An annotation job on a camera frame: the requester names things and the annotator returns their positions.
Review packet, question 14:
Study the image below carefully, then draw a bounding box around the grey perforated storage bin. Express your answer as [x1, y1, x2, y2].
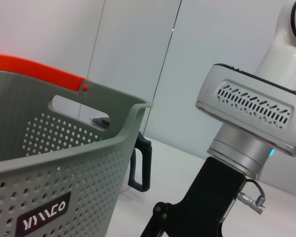
[0, 69, 155, 237]

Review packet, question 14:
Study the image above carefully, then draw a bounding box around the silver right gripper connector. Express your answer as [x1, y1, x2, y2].
[236, 192, 267, 215]

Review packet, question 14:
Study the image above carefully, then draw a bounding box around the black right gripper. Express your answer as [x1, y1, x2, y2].
[139, 157, 249, 237]

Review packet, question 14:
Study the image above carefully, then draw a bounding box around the orange bin handle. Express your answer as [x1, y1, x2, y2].
[0, 51, 93, 93]

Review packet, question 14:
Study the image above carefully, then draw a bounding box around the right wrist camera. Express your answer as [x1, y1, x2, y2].
[194, 63, 296, 158]

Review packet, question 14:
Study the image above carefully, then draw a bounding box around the glass teapot black handle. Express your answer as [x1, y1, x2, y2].
[88, 116, 153, 193]

